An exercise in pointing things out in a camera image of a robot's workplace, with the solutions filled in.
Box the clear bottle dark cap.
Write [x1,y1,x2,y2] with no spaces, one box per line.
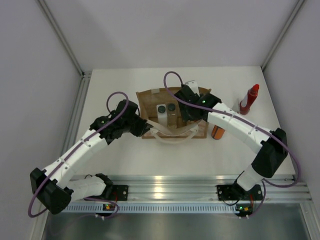
[167,103,177,129]

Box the aluminium mounting rail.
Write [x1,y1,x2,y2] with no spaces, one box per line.
[66,174,312,203]

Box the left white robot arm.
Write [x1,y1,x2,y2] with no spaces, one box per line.
[30,100,153,215]

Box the perforated cable tray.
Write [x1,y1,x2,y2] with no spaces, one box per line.
[62,201,239,214]

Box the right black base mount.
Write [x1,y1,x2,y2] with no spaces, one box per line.
[216,184,238,201]

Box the orange blue bottle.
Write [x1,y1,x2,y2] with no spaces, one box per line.
[211,125,225,140]

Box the burlap canvas tote bag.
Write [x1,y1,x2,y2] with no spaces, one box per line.
[136,88,208,144]

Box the white bottle dark cap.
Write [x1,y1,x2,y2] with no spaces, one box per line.
[156,104,168,127]

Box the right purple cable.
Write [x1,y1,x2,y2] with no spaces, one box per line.
[163,71,302,218]

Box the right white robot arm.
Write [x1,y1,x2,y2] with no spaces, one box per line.
[174,84,288,199]

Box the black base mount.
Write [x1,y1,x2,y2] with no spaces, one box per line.
[216,184,238,201]
[109,185,129,202]

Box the left aluminium frame post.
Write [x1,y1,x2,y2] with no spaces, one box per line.
[35,0,84,76]

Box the aluminium frame post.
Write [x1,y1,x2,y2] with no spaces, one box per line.
[35,0,84,76]
[260,0,307,72]

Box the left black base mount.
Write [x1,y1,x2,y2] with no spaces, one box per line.
[109,185,129,202]

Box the right aluminium frame post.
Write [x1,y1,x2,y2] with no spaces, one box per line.
[260,0,307,72]

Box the red sauce bottle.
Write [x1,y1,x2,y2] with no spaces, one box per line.
[239,84,260,115]

